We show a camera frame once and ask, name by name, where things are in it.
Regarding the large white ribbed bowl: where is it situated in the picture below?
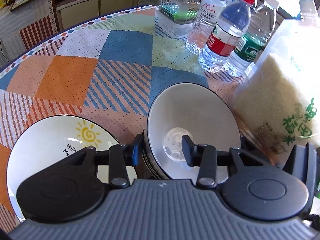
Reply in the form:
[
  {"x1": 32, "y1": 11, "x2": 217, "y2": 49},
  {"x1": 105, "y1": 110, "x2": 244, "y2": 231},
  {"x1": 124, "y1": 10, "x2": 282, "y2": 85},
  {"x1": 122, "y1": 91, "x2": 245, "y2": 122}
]
[{"x1": 143, "y1": 82, "x2": 241, "y2": 181}]

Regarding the white label water bottle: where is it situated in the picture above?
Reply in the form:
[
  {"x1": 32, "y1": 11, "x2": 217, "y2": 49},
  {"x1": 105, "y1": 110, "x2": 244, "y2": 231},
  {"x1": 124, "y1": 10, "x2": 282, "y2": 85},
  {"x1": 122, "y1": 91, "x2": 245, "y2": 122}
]
[{"x1": 185, "y1": 0, "x2": 232, "y2": 55}]

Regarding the green label water bottle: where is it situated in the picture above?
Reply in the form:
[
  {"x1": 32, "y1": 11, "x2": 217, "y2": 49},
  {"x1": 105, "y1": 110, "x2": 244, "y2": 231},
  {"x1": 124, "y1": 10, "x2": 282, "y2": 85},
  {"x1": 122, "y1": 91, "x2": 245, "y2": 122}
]
[{"x1": 223, "y1": 0, "x2": 279, "y2": 77}]

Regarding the clear bag of rice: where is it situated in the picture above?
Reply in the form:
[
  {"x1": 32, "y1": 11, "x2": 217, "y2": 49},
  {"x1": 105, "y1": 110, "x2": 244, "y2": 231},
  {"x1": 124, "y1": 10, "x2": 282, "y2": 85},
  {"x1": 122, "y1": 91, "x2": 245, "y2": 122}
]
[{"x1": 231, "y1": 0, "x2": 319, "y2": 166}]

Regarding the colourful patchwork tablecloth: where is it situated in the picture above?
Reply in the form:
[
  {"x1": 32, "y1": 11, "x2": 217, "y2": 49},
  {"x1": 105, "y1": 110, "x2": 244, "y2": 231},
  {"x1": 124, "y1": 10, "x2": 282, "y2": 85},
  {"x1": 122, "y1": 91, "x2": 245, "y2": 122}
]
[{"x1": 1, "y1": 5, "x2": 245, "y2": 232}]

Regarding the clear plastic container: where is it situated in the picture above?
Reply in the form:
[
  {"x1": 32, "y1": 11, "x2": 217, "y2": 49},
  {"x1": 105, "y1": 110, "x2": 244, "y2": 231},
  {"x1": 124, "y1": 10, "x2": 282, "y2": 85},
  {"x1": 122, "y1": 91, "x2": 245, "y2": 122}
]
[{"x1": 155, "y1": 7, "x2": 193, "y2": 41}]

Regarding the white sun plate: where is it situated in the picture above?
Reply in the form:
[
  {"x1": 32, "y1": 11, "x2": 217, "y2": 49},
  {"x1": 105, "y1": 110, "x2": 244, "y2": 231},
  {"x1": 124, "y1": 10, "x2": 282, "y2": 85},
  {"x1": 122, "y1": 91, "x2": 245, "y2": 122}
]
[{"x1": 5, "y1": 114, "x2": 137, "y2": 222}]

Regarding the white plastic basket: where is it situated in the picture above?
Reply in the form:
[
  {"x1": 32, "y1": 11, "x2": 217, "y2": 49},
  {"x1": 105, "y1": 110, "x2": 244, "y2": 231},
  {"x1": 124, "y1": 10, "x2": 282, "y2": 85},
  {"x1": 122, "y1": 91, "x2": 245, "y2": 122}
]
[{"x1": 159, "y1": 0, "x2": 202, "y2": 24}]

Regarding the red label water bottle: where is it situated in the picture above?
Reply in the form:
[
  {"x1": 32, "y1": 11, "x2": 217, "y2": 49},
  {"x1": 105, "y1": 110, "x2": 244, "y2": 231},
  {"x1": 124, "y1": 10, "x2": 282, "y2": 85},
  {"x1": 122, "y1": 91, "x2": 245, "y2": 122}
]
[{"x1": 199, "y1": 0, "x2": 255, "y2": 73}]

